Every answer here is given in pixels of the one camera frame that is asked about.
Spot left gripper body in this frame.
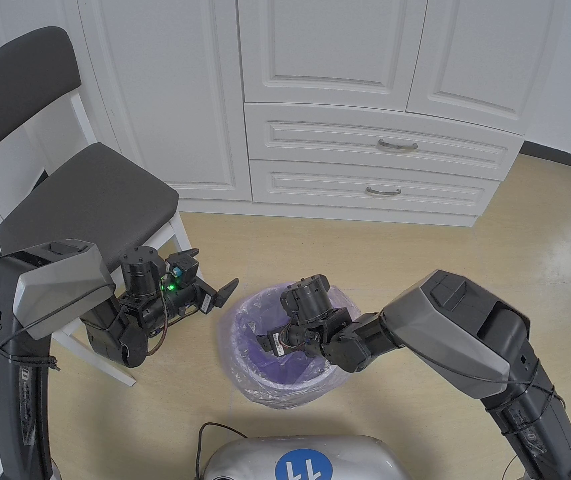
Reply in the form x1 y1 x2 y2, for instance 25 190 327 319
163 282 220 319

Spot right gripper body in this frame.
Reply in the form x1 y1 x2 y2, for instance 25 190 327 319
257 328 322 358

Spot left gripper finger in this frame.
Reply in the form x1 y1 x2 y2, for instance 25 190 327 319
166 248 201 269
214 278 241 308

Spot purple plastic bag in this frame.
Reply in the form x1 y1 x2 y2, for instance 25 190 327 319
218 280 363 411

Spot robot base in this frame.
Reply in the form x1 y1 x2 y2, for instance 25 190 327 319
205 435 411 480

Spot white trash bin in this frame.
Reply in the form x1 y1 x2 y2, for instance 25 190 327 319
225 288 347 410

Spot white chair grey cushions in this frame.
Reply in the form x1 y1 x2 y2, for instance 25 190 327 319
0 26 194 386

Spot white wardrobe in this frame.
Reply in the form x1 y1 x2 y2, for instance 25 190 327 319
0 0 563 229

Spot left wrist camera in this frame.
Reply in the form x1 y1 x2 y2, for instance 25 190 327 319
167 260 200 290

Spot black cable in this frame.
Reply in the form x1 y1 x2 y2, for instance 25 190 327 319
196 422 249 476

